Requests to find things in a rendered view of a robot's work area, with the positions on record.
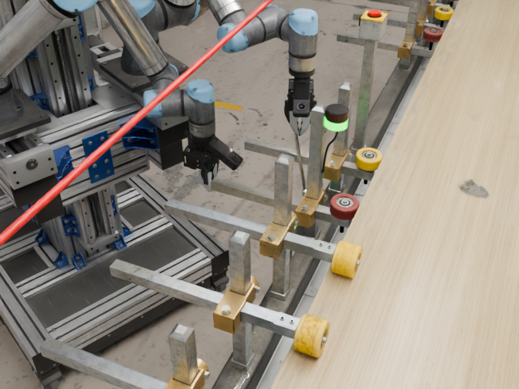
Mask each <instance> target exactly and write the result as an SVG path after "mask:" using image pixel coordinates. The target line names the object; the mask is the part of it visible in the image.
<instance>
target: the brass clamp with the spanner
mask: <svg viewBox="0 0 519 389"><path fill-rule="evenodd" d="M306 196H307V193H306V194H305V195H304V197H303V198H302V200H301V202H300V204H299V205H298V206H297V209H296V210H295V215H296V216H297V220H298V221H299V224H298V225H301V226H304V227H307V228H311V226H312V224H313V223H314V221H315V219H316V218H315V211H316V209H317V207H318V205H324V200H325V201H326V200H327V195H326V191H325V190H324V189H323V188H322V190H321V195H320V197H319V198H318V199H314V198H309V197H306ZM303 205H307V206H308V209H309V211H308V212H303V211H301V209H302V206H303Z"/></svg>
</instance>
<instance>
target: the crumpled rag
mask: <svg viewBox="0 0 519 389"><path fill-rule="evenodd" d="M459 188H460V189H461V191H464V192H465V193H467V195H474V196H475V197H482V198H486V197H487V196H488V195H489V194H488V191H487V190H486V188H485V187H484V186H479V185H478V184H477V183H476V182H475V181H474V180H473V179H470V180H469V181H464V185H462V184H461V185H459Z"/></svg>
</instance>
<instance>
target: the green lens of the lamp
mask: <svg viewBox="0 0 519 389"><path fill-rule="evenodd" d="M324 126H325V127H326V128H327V129H328V130H332V131H342V130H345V129H346V128H347V127H348V120H347V121H346V122H344V123H331V122H329V121H328V120H327V119H326V118H325V123H324Z"/></svg>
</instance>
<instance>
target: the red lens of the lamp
mask: <svg viewBox="0 0 519 389"><path fill-rule="evenodd" d="M327 107H328V106H327ZM327 107H326V113H325V118H326V119H327V120H328V121H330V122H332V123H343V122H345V121H347V120H348V114H349V109H348V111H347V113H346V114H342V115H334V114H331V113H329V112H328V111H327ZM347 108H348V107H347Z"/></svg>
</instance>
